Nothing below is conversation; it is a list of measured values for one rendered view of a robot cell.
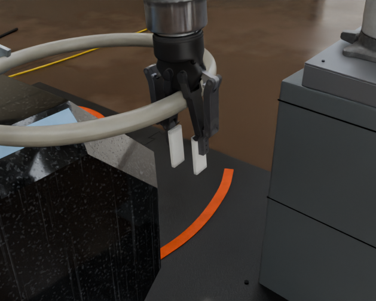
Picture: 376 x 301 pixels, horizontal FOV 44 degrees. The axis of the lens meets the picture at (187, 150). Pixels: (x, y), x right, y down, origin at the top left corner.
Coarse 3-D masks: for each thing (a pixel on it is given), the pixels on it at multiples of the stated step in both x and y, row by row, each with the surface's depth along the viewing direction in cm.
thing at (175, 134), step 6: (180, 126) 78; (168, 132) 77; (174, 132) 77; (180, 132) 78; (174, 138) 77; (180, 138) 79; (174, 144) 78; (180, 144) 79; (174, 150) 78; (180, 150) 80; (174, 156) 79; (180, 156) 80; (174, 162) 79; (180, 162) 81
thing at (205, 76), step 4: (204, 72) 68; (208, 72) 69; (204, 76) 68; (208, 76) 68; (212, 76) 68; (216, 76) 68; (204, 80) 69; (216, 80) 68; (204, 84) 68; (216, 84) 68
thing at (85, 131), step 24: (48, 48) 102; (72, 48) 104; (0, 72) 96; (168, 96) 71; (96, 120) 66; (120, 120) 66; (144, 120) 67; (0, 144) 67; (24, 144) 66; (48, 144) 65; (72, 144) 66
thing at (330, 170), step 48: (288, 96) 127; (336, 96) 118; (288, 144) 134; (336, 144) 123; (288, 192) 141; (336, 192) 130; (288, 240) 149; (336, 240) 136; (288, 288) 159; (336, 288) 144
